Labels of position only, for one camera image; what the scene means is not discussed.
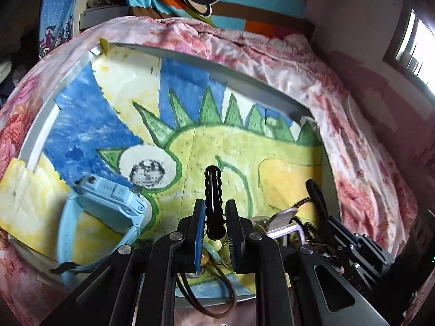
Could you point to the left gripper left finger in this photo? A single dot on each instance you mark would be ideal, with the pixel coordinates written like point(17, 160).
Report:
point(192, 227)

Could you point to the light blue smart watch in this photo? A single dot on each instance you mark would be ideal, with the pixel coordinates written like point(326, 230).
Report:
point(115, 205)

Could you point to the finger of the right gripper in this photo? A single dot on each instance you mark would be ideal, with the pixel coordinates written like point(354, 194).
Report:
point(317, 198)

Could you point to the floral pink bed quilt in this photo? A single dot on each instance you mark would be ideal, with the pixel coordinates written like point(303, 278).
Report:
point(373, 196)

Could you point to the window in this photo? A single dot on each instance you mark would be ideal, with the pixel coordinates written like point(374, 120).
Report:
point(411, 51)

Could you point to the black hair clip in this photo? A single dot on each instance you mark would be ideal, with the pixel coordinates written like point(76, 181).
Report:
point(215, 222)

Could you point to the grey tray with drawing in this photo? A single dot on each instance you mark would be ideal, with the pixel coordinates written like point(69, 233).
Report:
point(153, 121)

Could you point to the blue wardrobe curtain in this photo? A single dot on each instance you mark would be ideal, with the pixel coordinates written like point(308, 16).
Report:
point(56, 25)

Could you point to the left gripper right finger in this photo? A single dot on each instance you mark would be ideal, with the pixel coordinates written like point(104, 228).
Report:
point(242, 248)

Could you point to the cream claw hair clip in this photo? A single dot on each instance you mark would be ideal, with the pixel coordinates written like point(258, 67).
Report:
point(281, 227)

